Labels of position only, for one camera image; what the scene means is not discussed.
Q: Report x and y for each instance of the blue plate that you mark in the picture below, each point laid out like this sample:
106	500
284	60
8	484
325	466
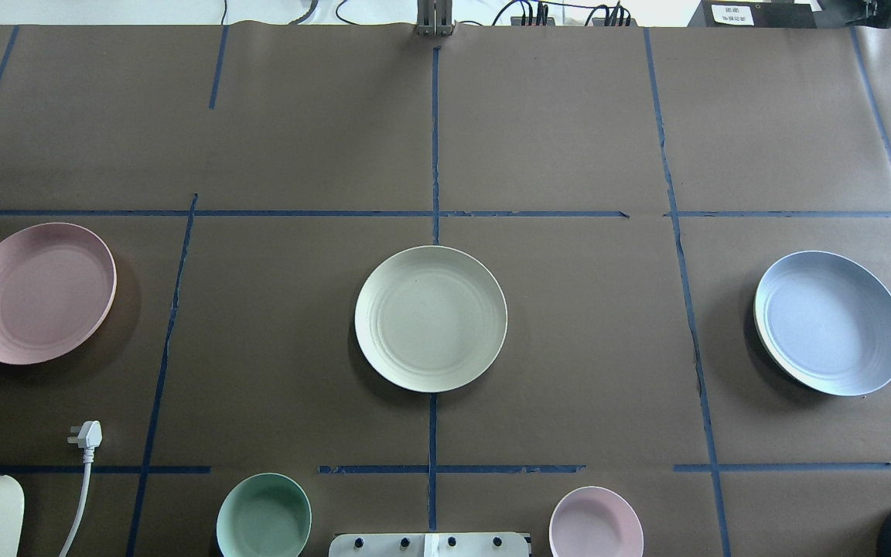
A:
826	321

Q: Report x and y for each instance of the cream plate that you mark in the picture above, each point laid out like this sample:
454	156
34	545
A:
431	319

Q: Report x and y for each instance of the green bowl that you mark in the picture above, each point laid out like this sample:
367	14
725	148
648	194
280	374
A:
268	514

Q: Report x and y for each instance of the aluminium frame post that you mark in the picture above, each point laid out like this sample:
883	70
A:
434	18

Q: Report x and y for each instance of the pink plate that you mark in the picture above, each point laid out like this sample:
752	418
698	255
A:
57	286

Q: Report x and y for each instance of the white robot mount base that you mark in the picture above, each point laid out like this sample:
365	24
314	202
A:
485	543

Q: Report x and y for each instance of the pink bowl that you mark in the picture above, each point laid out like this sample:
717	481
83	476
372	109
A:
594	521

